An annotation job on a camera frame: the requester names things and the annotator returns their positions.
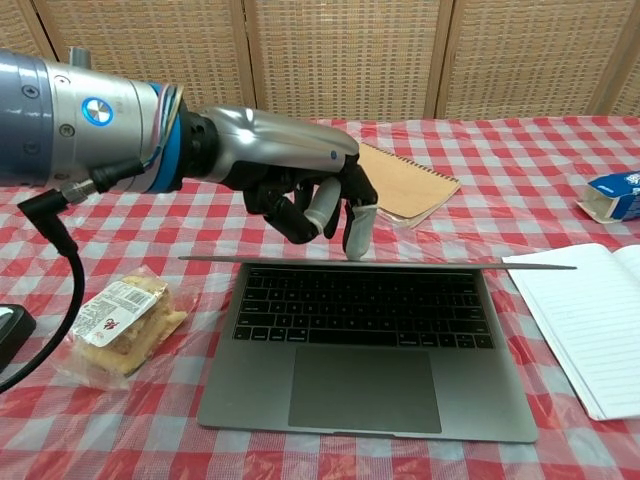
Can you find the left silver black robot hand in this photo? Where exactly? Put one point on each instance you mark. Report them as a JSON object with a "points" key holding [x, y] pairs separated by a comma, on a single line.
{"points": [[280, 145]]}

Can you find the blue white carton box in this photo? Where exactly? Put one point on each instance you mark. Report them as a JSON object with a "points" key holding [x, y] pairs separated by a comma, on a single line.
{"points": [[612, 197]]}

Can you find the packaged bread with label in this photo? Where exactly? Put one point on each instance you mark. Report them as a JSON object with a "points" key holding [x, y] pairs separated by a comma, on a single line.
{"points": [[120, 325]]}

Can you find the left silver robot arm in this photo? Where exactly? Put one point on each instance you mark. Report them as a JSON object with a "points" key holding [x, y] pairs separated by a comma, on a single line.
{"points": [[75, 125]]}

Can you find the brown spiral notebook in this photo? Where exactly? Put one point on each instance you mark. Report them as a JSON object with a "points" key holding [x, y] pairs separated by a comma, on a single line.
{"points": [[410, 182]]}

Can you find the black box device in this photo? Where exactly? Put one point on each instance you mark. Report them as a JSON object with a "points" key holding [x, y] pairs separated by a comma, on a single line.
{"points": [[12, 330]]}

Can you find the open white lined notebook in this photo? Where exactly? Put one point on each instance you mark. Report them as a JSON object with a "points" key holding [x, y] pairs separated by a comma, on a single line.
{"points": [[580, 325]]}

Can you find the silver laptop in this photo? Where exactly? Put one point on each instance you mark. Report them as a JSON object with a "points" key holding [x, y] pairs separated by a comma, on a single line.
{"points": [[360, 350]]}

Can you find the red white checkered tablecloth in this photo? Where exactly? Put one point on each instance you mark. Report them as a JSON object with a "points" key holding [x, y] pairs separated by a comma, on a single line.
{"points": [[150, 425]]}

